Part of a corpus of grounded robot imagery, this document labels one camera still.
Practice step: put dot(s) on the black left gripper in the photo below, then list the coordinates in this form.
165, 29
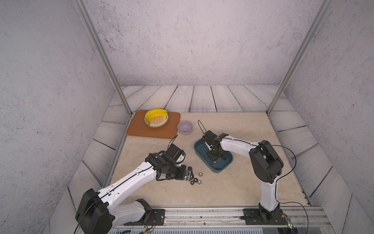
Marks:
182, 176

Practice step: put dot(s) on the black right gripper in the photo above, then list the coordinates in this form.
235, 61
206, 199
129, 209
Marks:
212, 158

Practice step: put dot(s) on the teal plastic storage box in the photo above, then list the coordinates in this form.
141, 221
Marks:
201, 149

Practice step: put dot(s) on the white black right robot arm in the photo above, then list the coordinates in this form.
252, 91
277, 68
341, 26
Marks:
266, 163

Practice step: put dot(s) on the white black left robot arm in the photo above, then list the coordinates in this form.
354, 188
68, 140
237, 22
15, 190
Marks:
100, 211

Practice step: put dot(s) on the lilac plastic bowl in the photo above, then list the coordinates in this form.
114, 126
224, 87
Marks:
185, 127

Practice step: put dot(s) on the patterned round plate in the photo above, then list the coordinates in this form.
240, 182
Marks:
157, 122

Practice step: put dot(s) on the brown rectangular mat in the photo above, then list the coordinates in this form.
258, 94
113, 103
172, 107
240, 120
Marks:
159, 127

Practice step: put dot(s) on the yellow banana bunch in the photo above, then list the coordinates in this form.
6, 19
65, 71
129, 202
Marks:
155, 113

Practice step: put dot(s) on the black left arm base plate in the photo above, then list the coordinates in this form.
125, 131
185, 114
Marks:
156, 217

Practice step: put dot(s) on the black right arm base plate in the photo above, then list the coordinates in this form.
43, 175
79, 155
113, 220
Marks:
264, 217

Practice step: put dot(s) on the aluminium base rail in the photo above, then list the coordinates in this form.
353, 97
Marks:
301, 220

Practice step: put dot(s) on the right aluminium frame post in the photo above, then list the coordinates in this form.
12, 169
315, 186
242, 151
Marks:
311, 32

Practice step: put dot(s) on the aluminium frame post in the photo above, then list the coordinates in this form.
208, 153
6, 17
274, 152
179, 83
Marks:
84, 14
311, 32

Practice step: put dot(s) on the left aluminium frame post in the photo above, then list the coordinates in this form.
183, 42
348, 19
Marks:
84, 14

